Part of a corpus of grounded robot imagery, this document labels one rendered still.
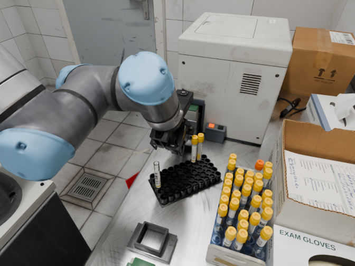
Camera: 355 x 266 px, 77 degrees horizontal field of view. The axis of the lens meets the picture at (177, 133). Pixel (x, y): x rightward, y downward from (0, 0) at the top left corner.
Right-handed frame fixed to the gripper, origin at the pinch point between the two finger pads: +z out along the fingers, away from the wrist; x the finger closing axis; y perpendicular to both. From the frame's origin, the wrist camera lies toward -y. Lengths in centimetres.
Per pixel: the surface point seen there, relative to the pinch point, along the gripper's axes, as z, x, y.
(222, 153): 5.2, 12.1, 0.4
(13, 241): -13.9, -25.5, 35.0
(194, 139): -8.4, 5.3, 2.2
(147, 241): -11.6, 2.0, 26.8
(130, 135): 123, -76, -29
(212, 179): -2.7, 11.4, 9.8
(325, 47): 14, 40, -51
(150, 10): 66, -70, -118
